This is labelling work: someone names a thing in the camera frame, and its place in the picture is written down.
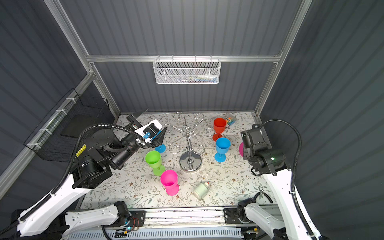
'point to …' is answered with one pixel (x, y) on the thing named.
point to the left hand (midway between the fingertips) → (153, 116)
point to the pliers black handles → (254, 198)
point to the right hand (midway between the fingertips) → (257, 151)
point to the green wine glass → (153, 159)
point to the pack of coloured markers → (230, 121)
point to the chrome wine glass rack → (190, 161)
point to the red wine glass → (219, 125)
